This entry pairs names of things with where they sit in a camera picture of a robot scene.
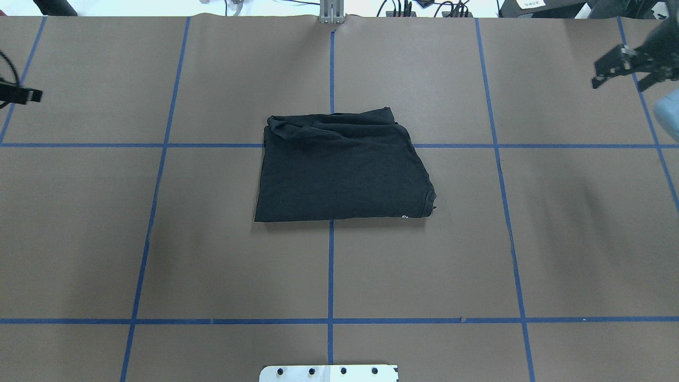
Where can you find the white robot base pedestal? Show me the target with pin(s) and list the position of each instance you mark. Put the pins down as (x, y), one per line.
(331, 372)

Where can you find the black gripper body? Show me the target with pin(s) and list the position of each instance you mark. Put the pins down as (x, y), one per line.
(659, 59)

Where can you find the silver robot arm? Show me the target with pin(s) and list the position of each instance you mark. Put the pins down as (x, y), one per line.
(665, 110)

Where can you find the aluminium frame post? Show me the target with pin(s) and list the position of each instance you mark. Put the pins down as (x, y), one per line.
(331, 12)

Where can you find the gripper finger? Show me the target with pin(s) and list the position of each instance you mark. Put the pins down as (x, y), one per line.
(616, 62)
(655, 77)
(12, 93)

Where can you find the brown black box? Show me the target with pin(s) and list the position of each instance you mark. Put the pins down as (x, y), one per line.
(540, 9)

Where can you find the black graphic t-shirt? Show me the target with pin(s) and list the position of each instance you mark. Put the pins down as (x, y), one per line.
(341, 166)

